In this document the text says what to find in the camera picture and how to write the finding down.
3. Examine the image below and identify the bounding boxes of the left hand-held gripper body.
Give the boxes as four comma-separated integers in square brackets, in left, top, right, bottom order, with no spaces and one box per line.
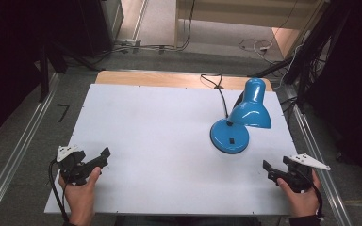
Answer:
[56,144,92,186]

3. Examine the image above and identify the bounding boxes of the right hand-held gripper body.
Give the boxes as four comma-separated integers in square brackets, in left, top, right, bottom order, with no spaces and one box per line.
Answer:
[282,153,332,194]

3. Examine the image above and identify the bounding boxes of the person's right hand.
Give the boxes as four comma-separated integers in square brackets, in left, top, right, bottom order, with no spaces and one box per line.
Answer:
[276,170,321,218]

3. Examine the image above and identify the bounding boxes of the person's left hand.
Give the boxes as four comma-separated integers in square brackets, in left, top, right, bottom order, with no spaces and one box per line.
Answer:
[58,166,103,224]

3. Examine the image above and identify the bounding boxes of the blue desk lamp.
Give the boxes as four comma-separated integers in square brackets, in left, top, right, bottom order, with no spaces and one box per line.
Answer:
[209,76,272,155]

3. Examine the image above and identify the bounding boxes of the black metal stand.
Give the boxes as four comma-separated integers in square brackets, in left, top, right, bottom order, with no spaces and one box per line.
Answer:
[248,0,356,111]

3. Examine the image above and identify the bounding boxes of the light wooden furniture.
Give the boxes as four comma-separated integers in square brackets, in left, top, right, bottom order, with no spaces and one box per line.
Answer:
[173,0,331,60]

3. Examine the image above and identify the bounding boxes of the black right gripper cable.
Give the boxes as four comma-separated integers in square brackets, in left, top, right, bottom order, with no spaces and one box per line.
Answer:
[301,169,325,220]

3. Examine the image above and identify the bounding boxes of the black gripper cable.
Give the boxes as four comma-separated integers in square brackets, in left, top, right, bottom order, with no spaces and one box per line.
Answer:
[48,159,71,223]
[301,169,325,220]

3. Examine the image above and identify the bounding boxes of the metal floor rail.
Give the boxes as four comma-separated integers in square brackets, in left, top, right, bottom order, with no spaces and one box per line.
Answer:
[287,90,354,226]
[0,73,60,226]

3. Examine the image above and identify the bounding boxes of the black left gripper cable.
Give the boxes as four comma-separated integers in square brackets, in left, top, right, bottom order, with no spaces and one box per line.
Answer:
[48,159,71,223]

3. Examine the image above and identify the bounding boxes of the black lamp cable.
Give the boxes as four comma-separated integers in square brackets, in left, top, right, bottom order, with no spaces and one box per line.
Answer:
[200,73,231,120]

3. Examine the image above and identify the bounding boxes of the white floor cable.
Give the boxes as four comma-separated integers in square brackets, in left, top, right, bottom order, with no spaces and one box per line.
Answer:
[238,37,274,64]

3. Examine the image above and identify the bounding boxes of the black floor cable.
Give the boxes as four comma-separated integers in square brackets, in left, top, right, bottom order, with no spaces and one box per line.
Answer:
[112,0,197,55]

